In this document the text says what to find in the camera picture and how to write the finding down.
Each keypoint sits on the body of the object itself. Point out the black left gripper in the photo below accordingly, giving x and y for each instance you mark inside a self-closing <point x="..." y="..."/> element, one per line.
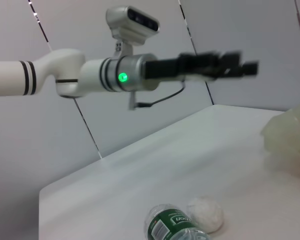
<point x="170" y="70"/>

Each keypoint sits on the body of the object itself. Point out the white paper ball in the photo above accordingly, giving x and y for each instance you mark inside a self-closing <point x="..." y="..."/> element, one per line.
<point x="207" y="215"/>

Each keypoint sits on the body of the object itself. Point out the green label water bottle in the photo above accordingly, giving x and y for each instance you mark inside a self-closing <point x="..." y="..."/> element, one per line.
<point x="170" y="222"/>

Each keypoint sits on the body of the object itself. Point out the clear wavy glass bowl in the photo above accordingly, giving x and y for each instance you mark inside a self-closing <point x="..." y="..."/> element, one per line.
<point x="285" y="130"/>

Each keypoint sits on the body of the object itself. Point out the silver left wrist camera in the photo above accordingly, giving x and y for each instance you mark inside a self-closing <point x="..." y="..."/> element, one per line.
<point x="130" y="22"/>

